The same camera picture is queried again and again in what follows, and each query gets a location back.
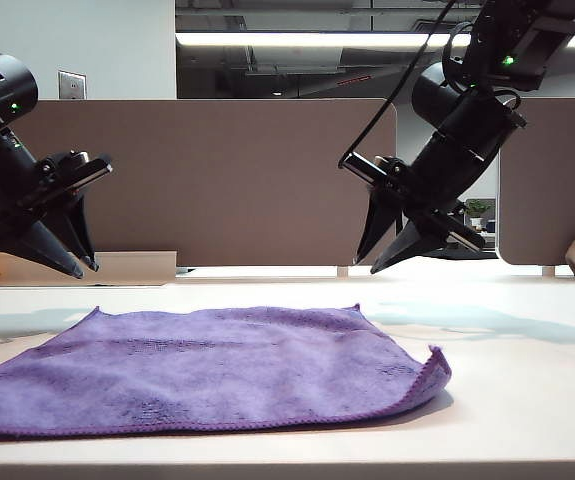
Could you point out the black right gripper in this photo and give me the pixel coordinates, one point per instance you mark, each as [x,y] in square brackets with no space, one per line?
[417,192]

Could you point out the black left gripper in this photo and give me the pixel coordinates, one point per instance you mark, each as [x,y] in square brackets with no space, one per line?
[62,175]

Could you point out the purple microfiber cloth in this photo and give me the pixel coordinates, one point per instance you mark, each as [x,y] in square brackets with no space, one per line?
[217,370]

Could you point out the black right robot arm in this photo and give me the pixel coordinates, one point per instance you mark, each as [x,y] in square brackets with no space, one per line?
[467,135]

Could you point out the white divider foot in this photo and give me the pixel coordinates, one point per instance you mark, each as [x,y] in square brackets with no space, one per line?
[343,272]
[548,272]

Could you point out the small potted green plant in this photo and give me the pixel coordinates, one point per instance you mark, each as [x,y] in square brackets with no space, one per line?
[478,207]

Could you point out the red ceiling sign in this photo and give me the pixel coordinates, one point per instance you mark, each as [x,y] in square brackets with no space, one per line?
[353,80]

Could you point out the brown desk divider panel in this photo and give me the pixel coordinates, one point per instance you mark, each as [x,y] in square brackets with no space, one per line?
[552,200]
[217,185]

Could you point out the white ceiling light strip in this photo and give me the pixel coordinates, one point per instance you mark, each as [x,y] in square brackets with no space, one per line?
[292,40]

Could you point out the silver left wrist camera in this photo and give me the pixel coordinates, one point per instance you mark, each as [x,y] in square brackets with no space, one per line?
[79,156]

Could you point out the silver wall switch plate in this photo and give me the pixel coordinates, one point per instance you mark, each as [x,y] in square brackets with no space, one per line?
[72,85]

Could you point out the metal ceiling duct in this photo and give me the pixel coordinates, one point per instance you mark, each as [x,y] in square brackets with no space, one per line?
[292,62]

